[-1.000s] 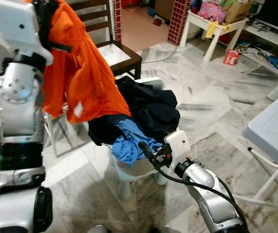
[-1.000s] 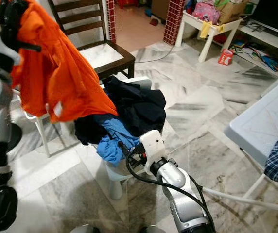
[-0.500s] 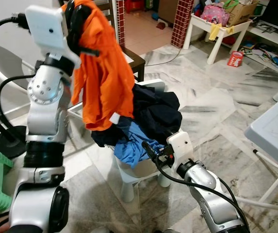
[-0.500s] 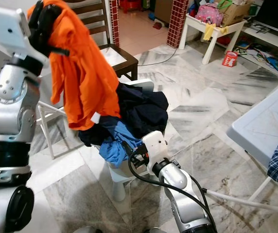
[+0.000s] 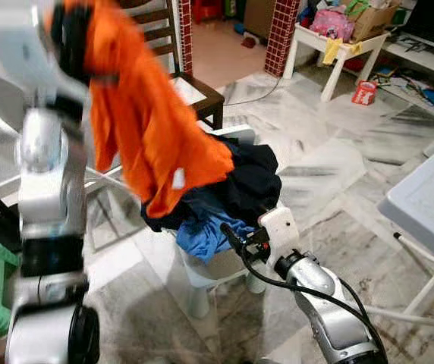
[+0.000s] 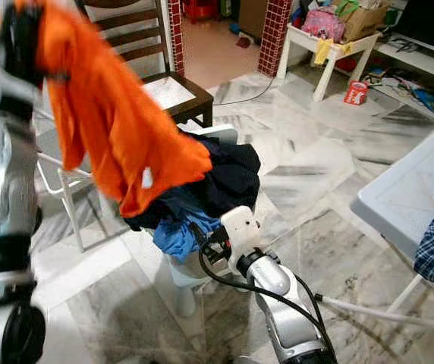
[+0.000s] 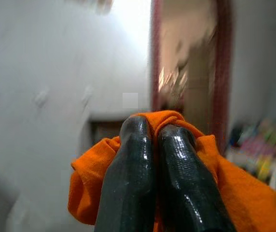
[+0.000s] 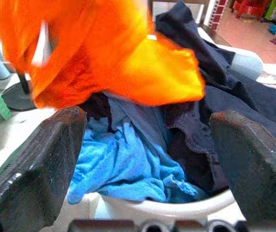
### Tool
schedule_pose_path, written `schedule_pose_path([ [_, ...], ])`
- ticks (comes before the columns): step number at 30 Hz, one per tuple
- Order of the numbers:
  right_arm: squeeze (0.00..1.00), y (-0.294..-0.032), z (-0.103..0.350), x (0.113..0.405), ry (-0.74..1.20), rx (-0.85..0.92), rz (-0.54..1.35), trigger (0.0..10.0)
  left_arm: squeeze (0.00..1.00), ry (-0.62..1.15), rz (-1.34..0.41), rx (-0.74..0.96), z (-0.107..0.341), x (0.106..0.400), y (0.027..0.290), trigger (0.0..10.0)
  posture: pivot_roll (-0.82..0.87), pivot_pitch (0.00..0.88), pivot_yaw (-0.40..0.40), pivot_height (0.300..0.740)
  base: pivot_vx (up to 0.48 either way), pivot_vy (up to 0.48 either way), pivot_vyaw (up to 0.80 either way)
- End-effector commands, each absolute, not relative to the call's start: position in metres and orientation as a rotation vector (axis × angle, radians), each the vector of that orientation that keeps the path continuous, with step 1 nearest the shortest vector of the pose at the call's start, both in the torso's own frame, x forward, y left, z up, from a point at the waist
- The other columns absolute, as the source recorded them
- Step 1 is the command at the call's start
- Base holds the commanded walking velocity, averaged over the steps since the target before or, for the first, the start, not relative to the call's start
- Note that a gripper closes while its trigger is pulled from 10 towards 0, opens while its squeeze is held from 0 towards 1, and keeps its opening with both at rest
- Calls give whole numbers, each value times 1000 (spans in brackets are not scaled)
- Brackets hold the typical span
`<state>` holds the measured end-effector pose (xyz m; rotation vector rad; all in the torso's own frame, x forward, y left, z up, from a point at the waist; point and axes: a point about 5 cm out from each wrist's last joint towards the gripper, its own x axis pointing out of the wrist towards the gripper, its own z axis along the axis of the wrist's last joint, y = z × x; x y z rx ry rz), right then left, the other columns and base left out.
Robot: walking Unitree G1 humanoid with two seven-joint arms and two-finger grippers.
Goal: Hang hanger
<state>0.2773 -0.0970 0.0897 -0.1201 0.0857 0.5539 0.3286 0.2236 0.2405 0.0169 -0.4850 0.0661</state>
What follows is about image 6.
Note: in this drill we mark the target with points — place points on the red tiled pillar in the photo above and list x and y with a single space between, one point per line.
275 38

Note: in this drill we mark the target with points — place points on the black television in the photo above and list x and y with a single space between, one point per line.
429 23

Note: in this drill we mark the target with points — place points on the white metal table legs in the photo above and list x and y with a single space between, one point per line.
384 312

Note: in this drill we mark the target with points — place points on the grey folding table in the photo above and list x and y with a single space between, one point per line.
407 189

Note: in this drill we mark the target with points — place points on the pink bag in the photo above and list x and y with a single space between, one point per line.
323 23

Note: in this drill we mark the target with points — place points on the brown cardboard box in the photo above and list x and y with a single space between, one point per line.
369 23

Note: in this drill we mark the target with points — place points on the small white table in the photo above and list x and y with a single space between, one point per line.
327 45

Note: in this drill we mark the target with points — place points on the orange shirt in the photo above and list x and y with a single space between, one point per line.
118 129

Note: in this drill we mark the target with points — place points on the navy garment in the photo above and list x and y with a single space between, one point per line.
228 182

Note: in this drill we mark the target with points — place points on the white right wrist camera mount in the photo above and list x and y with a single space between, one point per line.
241 227

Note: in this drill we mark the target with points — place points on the white television stand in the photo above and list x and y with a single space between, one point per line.
422 61

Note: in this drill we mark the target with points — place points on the red can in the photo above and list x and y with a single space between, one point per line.
356 92

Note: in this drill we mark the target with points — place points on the dark wooden chair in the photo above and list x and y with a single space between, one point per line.
187 98

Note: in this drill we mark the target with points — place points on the blue garment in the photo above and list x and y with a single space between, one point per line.
179 239

